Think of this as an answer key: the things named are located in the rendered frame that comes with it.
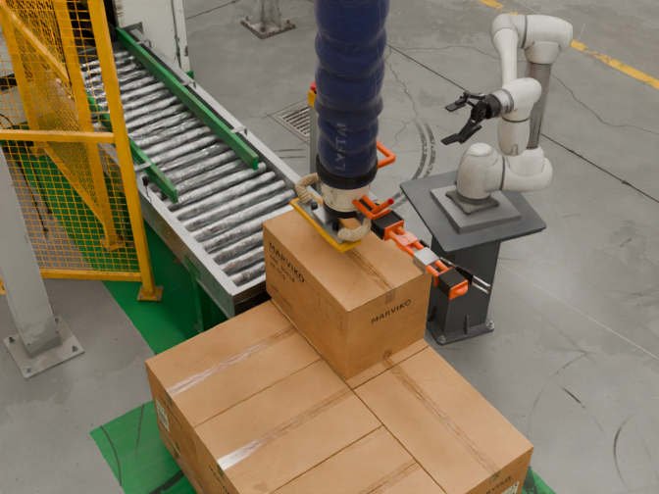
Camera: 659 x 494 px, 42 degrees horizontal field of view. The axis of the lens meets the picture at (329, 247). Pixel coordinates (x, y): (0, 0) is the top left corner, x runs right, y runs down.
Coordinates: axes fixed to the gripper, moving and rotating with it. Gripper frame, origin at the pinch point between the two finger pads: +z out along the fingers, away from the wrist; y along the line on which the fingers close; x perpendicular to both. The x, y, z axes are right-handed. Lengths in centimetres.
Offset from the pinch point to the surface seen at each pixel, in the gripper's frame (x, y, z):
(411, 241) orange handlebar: -11.1, 33.5, 21.8
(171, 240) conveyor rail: 116, 110, 58
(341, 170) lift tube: 19.3, 18.2, 29.8
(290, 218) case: 52, 63, 31
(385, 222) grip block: 1.8, 33.2, 23.0
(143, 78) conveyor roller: 243, 103, 8
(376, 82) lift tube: 15.6, -15.4, 19.5
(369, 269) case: 10, 63, 22
